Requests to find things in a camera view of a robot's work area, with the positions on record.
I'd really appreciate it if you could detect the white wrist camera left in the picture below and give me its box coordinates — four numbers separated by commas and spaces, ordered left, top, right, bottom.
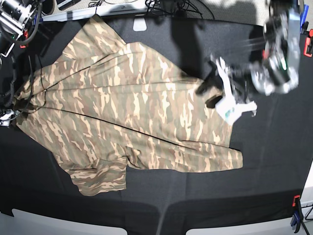
215, 97, 242, 125

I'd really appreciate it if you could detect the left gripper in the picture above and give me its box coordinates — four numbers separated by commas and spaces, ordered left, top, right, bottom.
196, 56, 257, 117

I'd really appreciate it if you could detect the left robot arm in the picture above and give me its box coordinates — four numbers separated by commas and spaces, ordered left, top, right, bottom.
196, 0, 304, 123

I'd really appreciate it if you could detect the red black clamp left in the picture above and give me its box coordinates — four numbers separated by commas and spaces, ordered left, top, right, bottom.
20, 30, 30, 49

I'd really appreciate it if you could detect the red clamp right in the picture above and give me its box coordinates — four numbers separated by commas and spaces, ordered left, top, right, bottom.
303, 29, 313, 57

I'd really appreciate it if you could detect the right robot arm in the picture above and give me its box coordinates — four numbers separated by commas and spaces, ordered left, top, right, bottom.
0, 0, 43, 127

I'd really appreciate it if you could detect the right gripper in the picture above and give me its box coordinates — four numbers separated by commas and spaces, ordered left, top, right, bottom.
0, 109, 20, 127

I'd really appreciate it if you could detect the camouflage t-shirt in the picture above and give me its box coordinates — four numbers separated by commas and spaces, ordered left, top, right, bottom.
15, 15, 243, 196

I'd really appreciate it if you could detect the blue clamp bottom right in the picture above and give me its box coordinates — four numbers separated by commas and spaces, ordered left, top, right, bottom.
291, 195, 304, 234

